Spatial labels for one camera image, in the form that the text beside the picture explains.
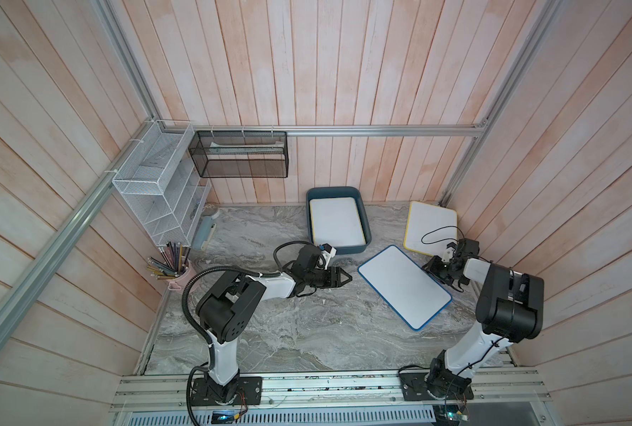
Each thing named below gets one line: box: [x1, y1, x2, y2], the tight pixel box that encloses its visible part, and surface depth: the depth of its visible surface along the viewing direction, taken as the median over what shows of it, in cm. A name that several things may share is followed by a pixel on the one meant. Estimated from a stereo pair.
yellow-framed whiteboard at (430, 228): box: [402, 200, 459, 257], surface depth 115 cm
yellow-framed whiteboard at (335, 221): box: [308, 197, 367, 247], surface depth 113 cm
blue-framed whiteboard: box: [357, 244, 453, 332], surface depth 98 cm
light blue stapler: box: [192, 214, 217, 252], surface depth 108 cm
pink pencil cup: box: [165, 259, 198, 295], surface depth 87 cm
